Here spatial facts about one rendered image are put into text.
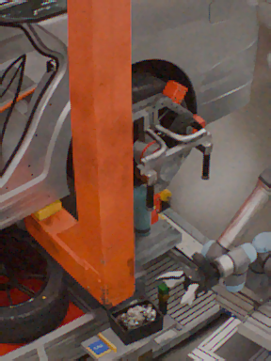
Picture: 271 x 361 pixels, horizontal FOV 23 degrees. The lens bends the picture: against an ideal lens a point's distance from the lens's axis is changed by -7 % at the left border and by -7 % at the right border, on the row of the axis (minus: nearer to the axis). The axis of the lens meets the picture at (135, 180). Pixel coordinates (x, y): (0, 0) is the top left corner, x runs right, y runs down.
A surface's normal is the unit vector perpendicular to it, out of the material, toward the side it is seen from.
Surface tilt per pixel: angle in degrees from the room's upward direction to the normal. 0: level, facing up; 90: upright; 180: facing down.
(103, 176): 90
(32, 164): 90
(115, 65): 90
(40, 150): 90
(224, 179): 0
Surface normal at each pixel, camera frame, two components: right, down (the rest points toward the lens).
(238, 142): -0.01, -0.77
